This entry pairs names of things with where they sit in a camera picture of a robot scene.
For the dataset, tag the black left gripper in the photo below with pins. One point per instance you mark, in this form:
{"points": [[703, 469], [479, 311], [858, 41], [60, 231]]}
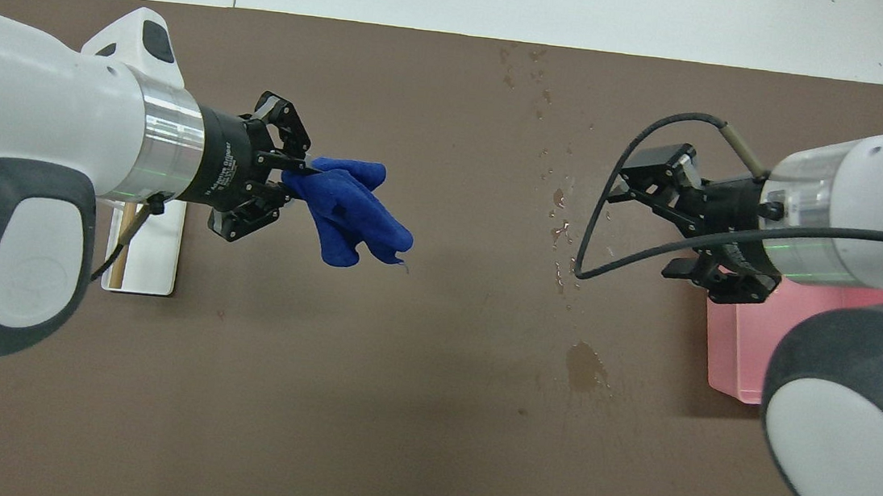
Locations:
{"points": [[227, 162]]}

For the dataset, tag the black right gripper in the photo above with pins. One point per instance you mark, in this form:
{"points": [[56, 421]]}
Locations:
{"points": [[731, 223]]}

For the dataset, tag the blue towel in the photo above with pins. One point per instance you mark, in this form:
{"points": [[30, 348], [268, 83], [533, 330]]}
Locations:
{"points": [[348, 211]]}

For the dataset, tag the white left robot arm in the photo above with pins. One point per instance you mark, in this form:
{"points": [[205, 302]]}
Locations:
{"points": [[29, 160]]}

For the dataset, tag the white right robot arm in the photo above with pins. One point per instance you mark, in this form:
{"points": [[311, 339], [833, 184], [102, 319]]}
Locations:
{"points": [[872, 322]]}

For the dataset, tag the pink plastic bin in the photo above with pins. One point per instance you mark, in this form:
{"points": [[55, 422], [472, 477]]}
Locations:
{"points": [[739, 350]]}

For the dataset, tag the white rack base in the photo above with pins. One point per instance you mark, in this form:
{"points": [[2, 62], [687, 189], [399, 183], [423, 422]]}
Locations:
{"points": [[157, 253]]}

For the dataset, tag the wooden rod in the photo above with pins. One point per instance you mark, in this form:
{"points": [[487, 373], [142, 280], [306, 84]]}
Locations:
{"points": [[118, 265]]}

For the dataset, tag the brown table mat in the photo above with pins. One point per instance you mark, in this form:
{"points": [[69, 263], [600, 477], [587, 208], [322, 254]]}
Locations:
{"points": [[398, 357]]}

